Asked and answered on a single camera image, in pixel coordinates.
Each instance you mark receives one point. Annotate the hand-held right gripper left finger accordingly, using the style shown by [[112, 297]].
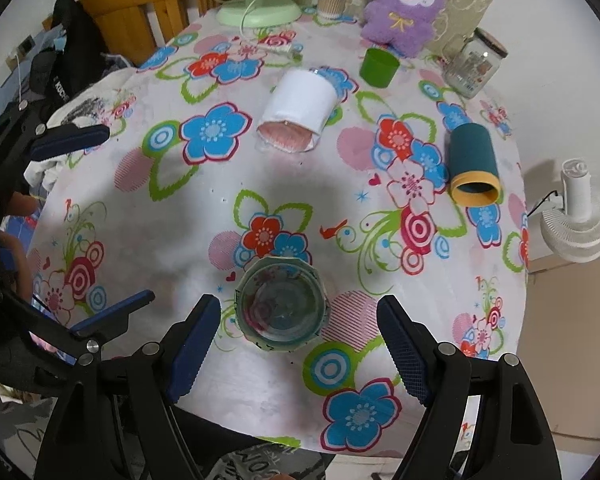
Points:
[[194, 347]]

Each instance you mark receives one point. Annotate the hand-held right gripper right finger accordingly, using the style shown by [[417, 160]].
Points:
[[405, 355]]

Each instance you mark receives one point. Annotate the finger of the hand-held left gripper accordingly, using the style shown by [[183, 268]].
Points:
[[115, 315], [72, 140]]

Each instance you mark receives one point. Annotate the clear glass cup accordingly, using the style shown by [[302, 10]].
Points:
[[280, 307]]

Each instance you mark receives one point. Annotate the teal cup with yellow rim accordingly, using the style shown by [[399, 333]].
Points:
[[472, 160]]

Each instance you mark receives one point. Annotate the white cup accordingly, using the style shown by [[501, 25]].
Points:
[[297, 105]]

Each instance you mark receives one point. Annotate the small green cup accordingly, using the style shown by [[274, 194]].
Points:
[[378, 69]]

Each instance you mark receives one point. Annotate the person's left hand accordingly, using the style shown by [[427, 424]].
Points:
[[17, 265]]

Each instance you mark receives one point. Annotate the white printed cloth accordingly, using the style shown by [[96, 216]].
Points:
[[80, 110]]

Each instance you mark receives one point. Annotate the black bag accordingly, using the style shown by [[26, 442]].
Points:
[[75, 55]]

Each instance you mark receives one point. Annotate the person's printed clothing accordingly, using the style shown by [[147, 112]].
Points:
[[260, 460]]

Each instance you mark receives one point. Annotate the floral tablecloth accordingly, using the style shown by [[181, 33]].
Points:
[[205, 205]]

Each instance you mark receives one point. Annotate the wooden chair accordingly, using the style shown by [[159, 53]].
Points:
[[130, 5]]

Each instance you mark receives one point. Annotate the white small fan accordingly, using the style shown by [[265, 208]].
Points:
[[577, 215]]

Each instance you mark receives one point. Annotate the small white tube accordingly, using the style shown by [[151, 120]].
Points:
[[280, 50]]

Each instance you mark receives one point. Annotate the cotton swab container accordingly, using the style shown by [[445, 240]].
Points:
[[332, 4]]

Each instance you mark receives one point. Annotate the glass jar with black lid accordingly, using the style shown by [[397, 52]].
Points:
[[472, 65]]

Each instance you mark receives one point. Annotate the purple plush toy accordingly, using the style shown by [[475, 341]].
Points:
[[405, 10]]

